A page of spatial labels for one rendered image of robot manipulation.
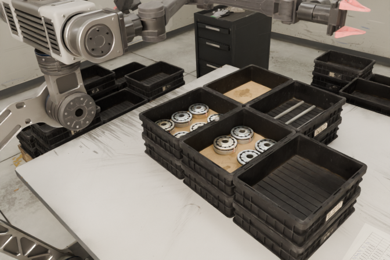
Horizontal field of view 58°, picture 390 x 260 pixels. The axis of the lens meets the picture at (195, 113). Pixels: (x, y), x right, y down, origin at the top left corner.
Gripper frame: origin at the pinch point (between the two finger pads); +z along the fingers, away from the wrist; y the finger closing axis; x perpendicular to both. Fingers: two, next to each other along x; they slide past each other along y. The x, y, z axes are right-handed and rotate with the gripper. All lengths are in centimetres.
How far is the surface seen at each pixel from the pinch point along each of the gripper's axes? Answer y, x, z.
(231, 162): 62, 14, -36
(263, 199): 52, 32, -10
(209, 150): 62, 14, -48
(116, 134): 75, 23, -107
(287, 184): 62, 11, -12
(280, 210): 52, 32, -3
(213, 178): 60, 28, -34
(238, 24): 62, -132, -142
